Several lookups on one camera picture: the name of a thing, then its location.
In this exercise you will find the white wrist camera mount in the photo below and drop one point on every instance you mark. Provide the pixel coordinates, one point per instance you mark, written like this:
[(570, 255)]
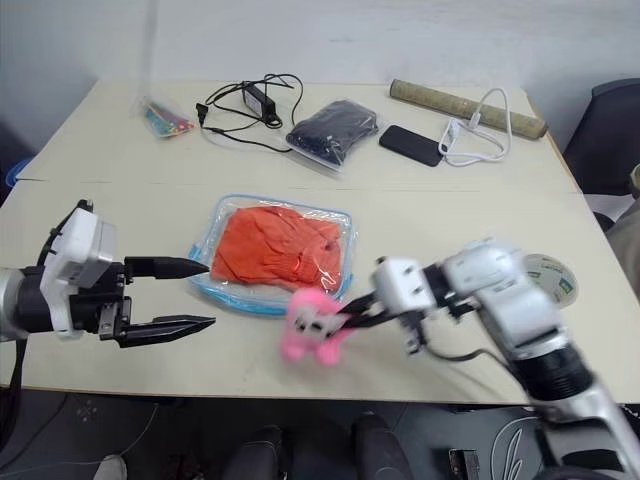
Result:
[(80, 240), (400, 289)]

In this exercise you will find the black cloth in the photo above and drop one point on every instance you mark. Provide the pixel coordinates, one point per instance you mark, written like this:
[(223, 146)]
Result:
[(332, 130)]

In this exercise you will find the blue plastic container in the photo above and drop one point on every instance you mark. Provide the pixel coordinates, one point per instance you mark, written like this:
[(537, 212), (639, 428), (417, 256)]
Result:
[(15, 172)]

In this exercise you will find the dark rounded shape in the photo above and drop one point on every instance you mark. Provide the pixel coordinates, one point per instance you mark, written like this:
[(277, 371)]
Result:
[(380, 445), (260, 455)]

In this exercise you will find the orange cloth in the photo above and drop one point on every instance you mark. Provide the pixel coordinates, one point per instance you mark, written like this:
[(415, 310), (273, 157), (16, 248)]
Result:
[(260, 250)]

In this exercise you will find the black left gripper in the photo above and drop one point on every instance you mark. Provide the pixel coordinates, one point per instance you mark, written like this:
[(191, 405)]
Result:
[(102, 310)]

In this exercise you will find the black item with white logo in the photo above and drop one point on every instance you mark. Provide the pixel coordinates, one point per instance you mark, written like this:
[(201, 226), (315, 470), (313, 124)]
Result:
[(515, 450)]

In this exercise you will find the pink plush toy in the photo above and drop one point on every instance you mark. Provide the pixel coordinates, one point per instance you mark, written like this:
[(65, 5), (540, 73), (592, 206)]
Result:
[(300, 345)]

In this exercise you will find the black chair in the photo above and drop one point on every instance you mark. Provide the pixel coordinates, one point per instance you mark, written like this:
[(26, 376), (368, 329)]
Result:
[(605, 145)]

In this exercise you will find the clear pouch with blue trim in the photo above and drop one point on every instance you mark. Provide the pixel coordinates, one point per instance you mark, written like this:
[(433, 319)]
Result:
[(220, 206)]

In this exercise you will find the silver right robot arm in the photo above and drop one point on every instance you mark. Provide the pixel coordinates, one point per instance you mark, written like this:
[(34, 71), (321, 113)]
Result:
[(525, 320)]

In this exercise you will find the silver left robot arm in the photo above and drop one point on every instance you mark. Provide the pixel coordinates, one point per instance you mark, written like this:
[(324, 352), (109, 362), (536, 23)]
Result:
[(31, 306)]

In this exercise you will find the small bag of colourful items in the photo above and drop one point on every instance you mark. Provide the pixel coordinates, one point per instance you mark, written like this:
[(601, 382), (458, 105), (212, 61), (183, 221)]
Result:
[(165, 122)]

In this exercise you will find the black smartphone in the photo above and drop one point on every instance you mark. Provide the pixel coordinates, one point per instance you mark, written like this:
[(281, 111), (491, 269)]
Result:
[(407, 145)]

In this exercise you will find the white shoe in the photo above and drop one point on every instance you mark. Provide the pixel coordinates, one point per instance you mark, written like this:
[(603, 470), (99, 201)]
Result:
[(112, 467)]

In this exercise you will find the rolled bamboo mat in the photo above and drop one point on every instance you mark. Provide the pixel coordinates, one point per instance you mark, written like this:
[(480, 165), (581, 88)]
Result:
[(435, 98)]

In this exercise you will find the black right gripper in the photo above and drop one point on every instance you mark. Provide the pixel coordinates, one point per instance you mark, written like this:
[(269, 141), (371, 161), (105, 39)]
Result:
[(386, 314)]

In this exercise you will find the khaki fabric item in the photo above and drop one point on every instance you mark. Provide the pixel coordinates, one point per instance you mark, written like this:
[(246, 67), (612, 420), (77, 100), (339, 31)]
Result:
[(626, 235)]

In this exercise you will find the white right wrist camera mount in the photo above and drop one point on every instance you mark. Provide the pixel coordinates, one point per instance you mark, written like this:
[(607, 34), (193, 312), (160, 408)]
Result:
[(400, 289)]

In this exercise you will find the silver disc with green label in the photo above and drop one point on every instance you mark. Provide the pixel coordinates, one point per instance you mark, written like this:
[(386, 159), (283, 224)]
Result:
[(556, 280)]

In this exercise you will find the clear zip pouch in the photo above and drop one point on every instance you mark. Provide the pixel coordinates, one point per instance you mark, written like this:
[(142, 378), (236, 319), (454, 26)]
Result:
[(327, 167)]

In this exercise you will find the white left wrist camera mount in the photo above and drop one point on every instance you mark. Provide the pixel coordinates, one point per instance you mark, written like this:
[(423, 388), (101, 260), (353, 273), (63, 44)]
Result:
[(80, 240)]

